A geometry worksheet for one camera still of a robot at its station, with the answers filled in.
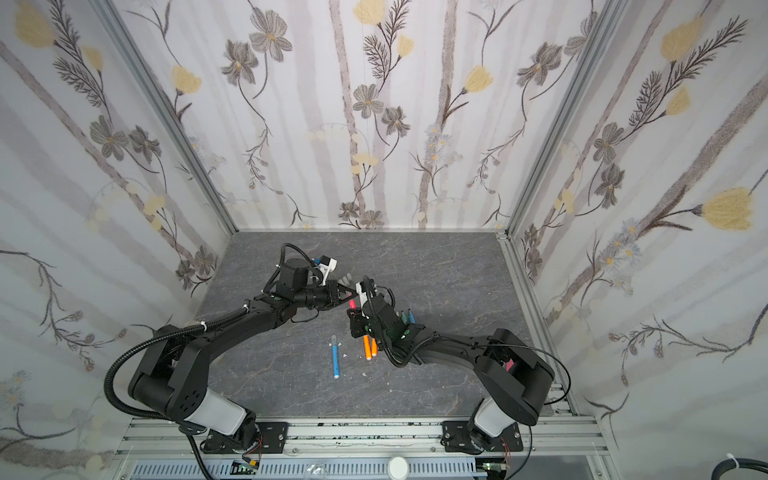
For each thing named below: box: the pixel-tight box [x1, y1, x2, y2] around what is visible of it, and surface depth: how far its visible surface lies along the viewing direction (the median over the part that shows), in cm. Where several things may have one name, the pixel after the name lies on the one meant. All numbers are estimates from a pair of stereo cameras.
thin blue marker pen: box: [331, 335, 341, 379], surface depth 89 cm
